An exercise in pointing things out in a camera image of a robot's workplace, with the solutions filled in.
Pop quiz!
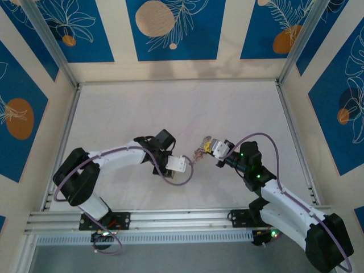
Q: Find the metal disc with wire rings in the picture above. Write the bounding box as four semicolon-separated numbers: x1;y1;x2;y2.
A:
191;136;213;165

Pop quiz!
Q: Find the black electronics board with LED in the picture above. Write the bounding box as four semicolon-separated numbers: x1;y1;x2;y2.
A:
251;229;285;247
90;229;118;251

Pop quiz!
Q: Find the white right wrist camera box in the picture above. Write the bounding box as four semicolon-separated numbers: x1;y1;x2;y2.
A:
212;138;230;159

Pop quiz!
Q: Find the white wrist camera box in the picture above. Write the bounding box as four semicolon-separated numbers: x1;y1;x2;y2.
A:
167;155;189;173
212;138;230;159

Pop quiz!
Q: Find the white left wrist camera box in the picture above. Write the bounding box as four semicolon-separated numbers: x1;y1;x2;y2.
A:
167;155;189;173

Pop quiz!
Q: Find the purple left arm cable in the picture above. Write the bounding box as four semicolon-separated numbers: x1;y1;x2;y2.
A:
53;143;196;255

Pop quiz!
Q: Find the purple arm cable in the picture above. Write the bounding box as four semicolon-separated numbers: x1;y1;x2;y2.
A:
226;132;353;273
53;143;196;255

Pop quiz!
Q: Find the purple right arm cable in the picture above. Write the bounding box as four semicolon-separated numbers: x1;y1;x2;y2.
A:
226;132;353;273

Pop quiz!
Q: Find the aluminium mounting rail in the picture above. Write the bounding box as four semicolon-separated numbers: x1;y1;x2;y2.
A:
24;205;339;234

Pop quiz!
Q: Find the aluminium table side rail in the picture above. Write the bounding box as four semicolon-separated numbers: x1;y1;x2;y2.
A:
41;85;82;212
275;81;321;206

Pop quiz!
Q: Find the grey slotted cable duct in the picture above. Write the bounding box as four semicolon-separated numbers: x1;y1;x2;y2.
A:
35;230;254;246

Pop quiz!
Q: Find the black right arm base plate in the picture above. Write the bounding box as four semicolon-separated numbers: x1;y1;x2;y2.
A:
229;209;284;228

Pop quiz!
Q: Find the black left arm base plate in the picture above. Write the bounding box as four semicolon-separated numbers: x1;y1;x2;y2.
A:
78;211;131;231

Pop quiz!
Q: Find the aluminium frame post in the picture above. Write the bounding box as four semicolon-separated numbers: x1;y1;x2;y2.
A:
21;0;79;88
277;0;330;86

